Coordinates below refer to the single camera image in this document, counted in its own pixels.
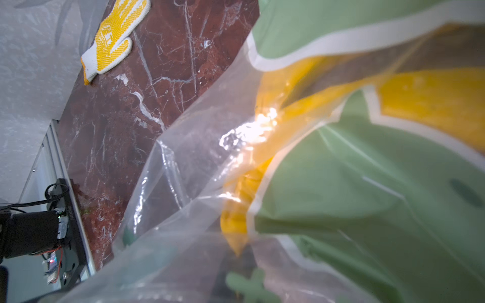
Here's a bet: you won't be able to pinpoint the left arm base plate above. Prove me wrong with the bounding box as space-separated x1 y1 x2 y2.
45 179 88 289

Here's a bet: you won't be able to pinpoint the bananas in left bag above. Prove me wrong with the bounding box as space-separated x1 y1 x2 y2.
221 25 484 253

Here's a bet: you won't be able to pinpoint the zip-top bag with bananas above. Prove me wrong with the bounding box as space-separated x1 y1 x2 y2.
63 1 484 302

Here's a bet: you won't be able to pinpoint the aluminium front rail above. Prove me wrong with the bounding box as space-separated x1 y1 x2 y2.
19 120 96 278

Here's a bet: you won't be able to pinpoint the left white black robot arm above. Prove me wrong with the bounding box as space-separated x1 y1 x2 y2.
1 211 59 260

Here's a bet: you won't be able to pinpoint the yellow work glove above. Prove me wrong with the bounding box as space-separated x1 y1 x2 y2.
80 0 151 85

